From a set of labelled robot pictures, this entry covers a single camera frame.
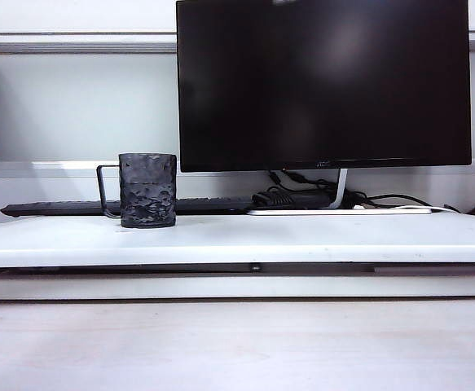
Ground white monitor stand with base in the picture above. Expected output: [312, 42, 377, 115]
[247, 168, 433, 216]

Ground black flat computer monitor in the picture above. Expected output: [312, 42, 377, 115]
[175, 0, 473, 174]

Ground black computer keyboard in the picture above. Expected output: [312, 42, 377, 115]
[0, 196, 255, 217]

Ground black monitor cables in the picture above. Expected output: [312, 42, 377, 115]
[267, 169, 336, 195]

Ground dark textured cup with handle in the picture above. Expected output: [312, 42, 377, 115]
[95, 152, 178, 229]

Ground grey partition rail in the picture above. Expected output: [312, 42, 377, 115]
[0, 32, 178, 55]

